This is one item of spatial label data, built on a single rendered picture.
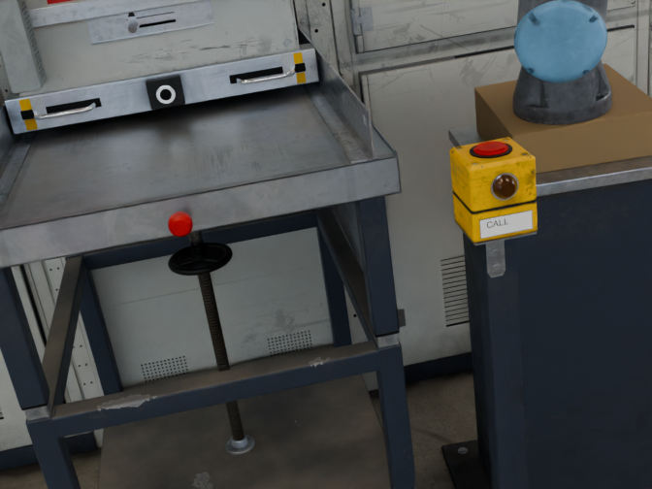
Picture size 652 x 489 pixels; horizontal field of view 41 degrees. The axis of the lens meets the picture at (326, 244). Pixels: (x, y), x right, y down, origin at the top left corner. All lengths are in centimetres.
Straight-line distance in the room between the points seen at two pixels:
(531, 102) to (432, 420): 94
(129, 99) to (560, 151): 73
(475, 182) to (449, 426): 114
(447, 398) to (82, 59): 117
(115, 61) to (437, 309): 99
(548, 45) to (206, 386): 70
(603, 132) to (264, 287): 93
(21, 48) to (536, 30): 78
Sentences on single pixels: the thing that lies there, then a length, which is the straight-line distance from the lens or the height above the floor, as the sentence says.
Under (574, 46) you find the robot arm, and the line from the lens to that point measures 120.
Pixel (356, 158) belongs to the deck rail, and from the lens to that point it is 122.
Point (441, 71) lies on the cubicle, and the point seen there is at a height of 78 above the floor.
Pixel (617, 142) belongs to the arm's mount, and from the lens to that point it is 141.
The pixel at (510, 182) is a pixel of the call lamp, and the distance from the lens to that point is 101.
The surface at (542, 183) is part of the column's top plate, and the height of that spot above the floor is 75.
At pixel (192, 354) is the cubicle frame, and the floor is 21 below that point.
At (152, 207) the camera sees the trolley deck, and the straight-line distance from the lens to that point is 120.
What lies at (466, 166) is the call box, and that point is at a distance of 102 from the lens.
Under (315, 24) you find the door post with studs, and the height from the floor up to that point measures 91.
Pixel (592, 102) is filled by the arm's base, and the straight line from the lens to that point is 139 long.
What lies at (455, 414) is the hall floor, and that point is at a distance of 211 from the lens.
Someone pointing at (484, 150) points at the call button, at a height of 91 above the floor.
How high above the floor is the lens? 126
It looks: 25 degrees down
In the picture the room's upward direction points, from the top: 8 degrees counter-clockwise
